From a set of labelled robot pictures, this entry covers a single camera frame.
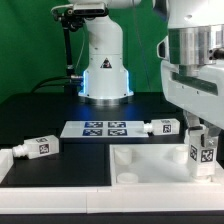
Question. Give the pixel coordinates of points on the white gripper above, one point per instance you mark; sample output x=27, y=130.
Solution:
x=201, y=96

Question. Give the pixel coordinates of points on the white square tabletop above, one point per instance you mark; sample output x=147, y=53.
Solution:
x=153, y=164

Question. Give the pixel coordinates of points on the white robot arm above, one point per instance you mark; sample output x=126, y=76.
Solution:
x=192, y=58

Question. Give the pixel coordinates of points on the white base tag plate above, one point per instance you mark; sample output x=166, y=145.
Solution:
x=103, y=129

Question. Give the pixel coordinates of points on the green backdrop curtain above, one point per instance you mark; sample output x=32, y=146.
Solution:
x=32, y=45

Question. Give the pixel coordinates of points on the white obstacle frame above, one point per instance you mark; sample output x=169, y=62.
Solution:
x=113, y=198

